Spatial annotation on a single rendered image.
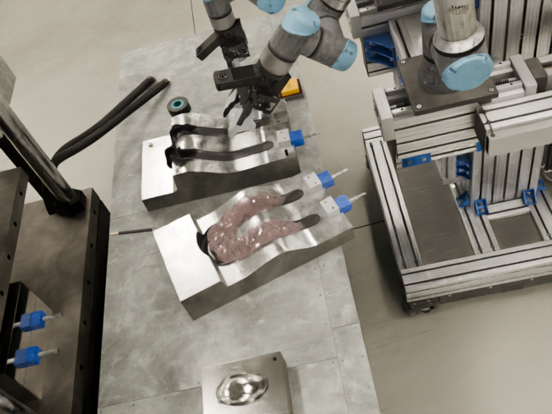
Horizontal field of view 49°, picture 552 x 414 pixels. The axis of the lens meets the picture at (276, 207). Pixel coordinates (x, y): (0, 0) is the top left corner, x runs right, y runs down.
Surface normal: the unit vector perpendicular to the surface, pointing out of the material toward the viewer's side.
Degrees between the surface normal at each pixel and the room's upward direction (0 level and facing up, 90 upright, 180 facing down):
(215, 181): 90
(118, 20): 0
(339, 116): 0
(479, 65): 98
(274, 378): 0
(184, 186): 90
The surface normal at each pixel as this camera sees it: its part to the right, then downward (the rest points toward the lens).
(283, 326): -0.22, -0.60
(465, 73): 0.16, 0.83
